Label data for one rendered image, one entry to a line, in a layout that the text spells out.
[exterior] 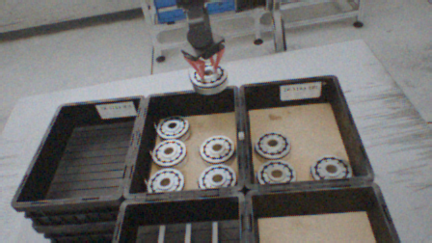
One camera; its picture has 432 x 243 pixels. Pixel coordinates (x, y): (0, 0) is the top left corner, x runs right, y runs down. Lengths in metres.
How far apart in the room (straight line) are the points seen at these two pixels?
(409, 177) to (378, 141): 0.16
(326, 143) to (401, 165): 0.27
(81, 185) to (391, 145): 0.98
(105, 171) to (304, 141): 0.60
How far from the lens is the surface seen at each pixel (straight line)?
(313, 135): 1.10
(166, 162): 1.05
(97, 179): 1.13
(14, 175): 1.50
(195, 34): 0.82
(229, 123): 1.15
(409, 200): 1.17
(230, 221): 0.94
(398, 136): 1.33
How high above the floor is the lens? 1.63
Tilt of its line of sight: 43 degrees down
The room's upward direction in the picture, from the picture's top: 11 degrees counter-clockwise
